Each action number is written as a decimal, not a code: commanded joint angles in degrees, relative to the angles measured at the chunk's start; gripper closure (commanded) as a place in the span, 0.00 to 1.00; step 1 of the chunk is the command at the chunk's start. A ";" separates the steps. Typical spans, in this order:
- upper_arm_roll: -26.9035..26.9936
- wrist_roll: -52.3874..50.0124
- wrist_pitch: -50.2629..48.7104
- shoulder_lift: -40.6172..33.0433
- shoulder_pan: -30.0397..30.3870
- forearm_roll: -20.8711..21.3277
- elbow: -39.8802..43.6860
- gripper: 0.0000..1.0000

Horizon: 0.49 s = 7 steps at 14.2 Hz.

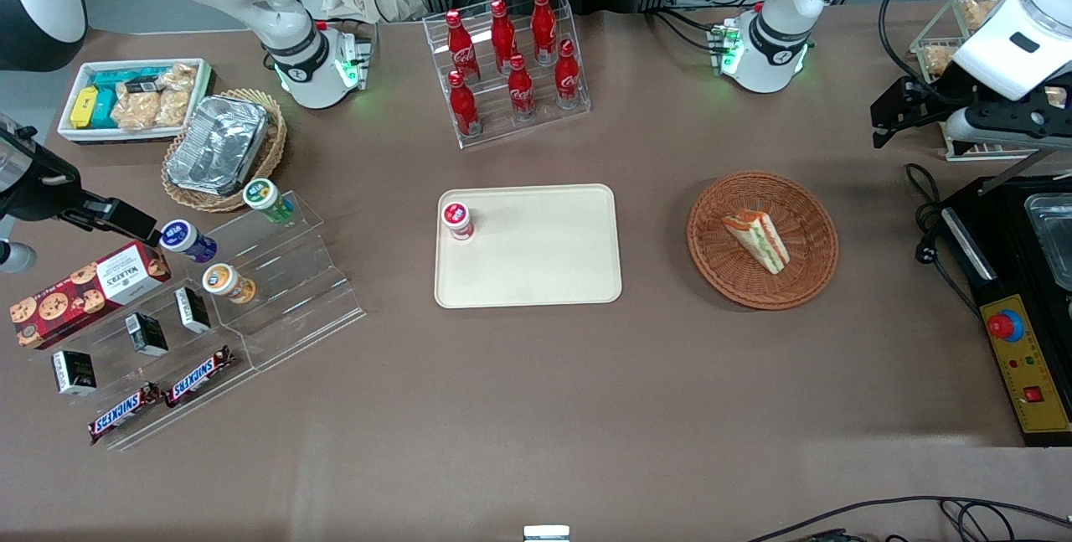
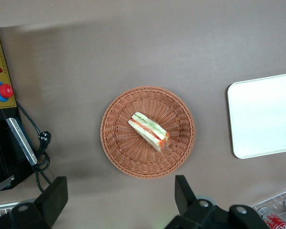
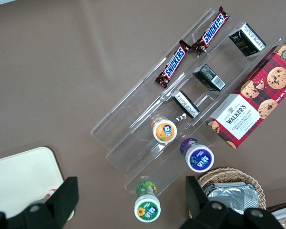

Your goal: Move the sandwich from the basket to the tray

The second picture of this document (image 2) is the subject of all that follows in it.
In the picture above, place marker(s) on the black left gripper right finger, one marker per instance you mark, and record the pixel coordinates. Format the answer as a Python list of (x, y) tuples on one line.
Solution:
[(188, 210)]

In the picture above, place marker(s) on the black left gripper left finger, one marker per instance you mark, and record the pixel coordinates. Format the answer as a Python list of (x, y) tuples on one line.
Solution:
[(51, 202)]

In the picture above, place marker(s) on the triangle sandwich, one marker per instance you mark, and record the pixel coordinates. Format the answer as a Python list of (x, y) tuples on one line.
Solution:
[(147, 131)]

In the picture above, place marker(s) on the round brown wicker basket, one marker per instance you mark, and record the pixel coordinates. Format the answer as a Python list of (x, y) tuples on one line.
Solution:
[(124, 148)]

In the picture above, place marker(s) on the cream plastic tray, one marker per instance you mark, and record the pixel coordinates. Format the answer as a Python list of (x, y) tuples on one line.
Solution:
[(262, 117)]

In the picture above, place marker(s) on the black sealing machine yellow panel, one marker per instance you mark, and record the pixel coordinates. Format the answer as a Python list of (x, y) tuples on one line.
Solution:
[(2, 148)]

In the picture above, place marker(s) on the clear acrylic bottle rack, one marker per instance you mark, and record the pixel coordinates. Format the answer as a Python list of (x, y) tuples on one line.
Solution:
[(276, 199)]

